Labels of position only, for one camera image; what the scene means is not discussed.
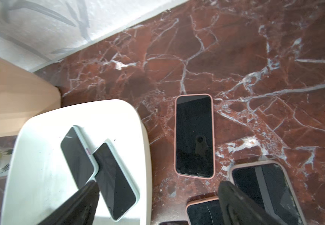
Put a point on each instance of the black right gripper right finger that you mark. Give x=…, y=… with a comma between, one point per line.
x=239, y=209

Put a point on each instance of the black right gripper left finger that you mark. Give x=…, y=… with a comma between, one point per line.
x=79, y=209

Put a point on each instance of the small phone pink case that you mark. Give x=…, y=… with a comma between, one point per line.
x=267, y=183

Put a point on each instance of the phone light blue bottom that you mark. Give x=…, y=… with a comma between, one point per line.
x=117, y=187

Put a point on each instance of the dark phone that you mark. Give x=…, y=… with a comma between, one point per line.
x=78, y=156

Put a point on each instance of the large phone grey case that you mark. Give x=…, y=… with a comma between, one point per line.
x=174, y=223

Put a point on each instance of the large phone pink case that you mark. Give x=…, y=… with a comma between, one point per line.
x=194, y=136

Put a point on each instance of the white plastic storage box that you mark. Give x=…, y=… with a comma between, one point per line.
x=39, y=180

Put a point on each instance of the beige flower pot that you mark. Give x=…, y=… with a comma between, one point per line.
x=23, y=95

